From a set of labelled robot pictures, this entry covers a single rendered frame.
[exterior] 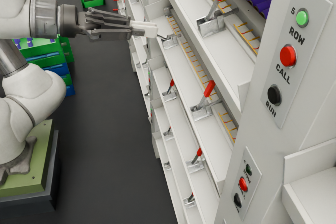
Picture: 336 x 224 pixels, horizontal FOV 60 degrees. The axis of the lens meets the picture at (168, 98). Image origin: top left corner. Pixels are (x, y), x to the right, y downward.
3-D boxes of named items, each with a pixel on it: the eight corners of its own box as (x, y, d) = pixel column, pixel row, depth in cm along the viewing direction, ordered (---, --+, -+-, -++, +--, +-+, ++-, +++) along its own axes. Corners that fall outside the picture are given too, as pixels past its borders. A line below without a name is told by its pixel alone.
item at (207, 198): (212, 247, 66) (201, 226, 56) (155, 79, 108) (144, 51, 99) (296, 216, 66) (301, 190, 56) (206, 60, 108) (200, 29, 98)
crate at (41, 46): (1, 63, 146) (-5, 50, 141) (1, 43, 160) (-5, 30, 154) (62, 50, 155) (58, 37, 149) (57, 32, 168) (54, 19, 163)
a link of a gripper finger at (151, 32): (131, 23, 72) (132, 25, 72) (158, 26, 75) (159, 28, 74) (129, 34, 74) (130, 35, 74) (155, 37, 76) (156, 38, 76)
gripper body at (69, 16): (59, 26, 73) (97, 29, 76) (58, 44, 67) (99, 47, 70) (59, -3, 68) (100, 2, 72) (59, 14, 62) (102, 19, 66)
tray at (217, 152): (224, 206, 52) (216, 182, 45) (153, 32, 95) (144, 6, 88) (330, 167, 52) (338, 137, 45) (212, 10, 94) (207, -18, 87)
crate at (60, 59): (7, 76, 152) (1, 63, 146) (7, 55, 165) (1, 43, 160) (66, 62, 160) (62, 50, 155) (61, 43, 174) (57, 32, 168)
